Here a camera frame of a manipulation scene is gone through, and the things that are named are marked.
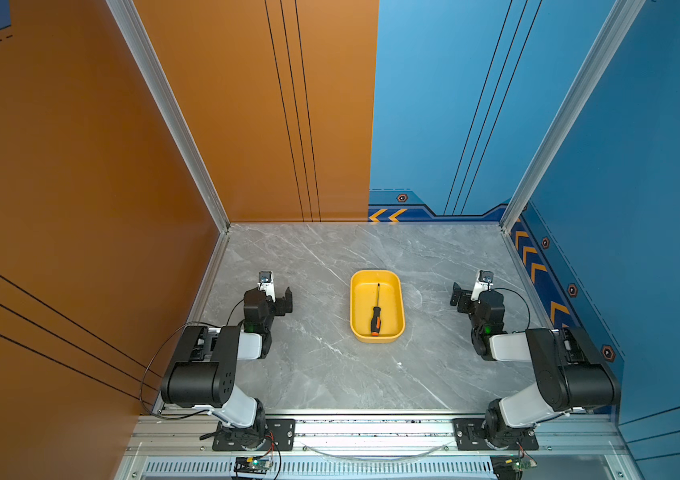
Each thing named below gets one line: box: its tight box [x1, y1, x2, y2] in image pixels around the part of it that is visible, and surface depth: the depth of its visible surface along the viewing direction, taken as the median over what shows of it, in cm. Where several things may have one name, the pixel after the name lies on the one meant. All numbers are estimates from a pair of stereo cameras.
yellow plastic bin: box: [350, 269, 406, 344], surface depth 97 cm
